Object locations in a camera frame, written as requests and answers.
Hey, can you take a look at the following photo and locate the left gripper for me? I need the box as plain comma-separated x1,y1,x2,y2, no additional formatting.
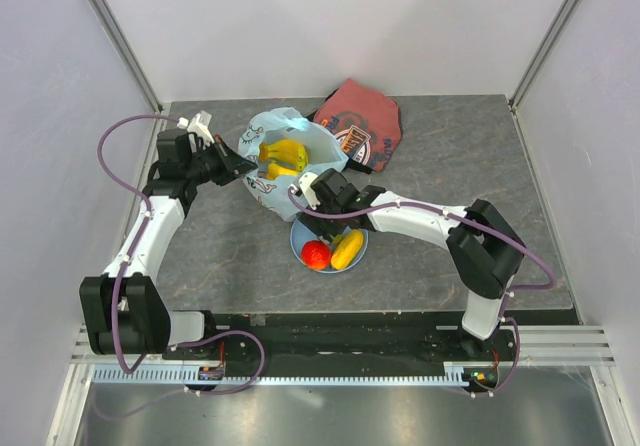
185,135,257,187

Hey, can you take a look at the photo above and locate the yellow banana bunch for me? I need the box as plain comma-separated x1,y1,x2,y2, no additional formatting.
258,138,309,172
266,162,299,181

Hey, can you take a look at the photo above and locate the light blue plastic bag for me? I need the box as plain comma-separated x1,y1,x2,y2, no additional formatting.
238,107,347,221

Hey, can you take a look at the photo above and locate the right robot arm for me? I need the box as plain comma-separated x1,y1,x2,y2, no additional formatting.
293,169,524,360

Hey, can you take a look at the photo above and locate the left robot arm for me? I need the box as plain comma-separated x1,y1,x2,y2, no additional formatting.
79,129,257,359

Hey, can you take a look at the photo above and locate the yellow mango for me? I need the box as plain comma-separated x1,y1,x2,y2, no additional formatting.
330,230,365,270

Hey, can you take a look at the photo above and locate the red apple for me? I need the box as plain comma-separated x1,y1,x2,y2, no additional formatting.
300,240,332,271

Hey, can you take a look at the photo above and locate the blue plate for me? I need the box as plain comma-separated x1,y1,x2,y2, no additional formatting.
289,219,369,274

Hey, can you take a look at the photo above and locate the folded red t-shirt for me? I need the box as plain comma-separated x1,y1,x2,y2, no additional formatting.
312,77,404,173

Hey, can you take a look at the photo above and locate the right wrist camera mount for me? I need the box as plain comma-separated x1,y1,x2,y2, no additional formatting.
294,172,321,210

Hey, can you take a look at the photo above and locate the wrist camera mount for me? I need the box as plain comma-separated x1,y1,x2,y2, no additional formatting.
294,172,321,210
177,110,214,146

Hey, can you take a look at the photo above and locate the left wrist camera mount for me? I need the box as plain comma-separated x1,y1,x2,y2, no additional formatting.
177,110,214,146

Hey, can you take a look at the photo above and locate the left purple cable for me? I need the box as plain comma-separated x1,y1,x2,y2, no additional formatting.
97,114,181,377

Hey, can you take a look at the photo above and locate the purple cable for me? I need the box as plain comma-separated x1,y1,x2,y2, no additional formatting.
97,114,181,377
287,185,558,327

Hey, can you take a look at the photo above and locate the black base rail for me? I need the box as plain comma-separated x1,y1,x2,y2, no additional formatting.
162,309,524,367

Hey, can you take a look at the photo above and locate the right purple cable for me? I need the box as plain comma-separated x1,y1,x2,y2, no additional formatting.
287,185,558,327

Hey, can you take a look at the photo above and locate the white cable duct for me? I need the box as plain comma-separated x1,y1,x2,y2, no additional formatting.
91,364,471,388

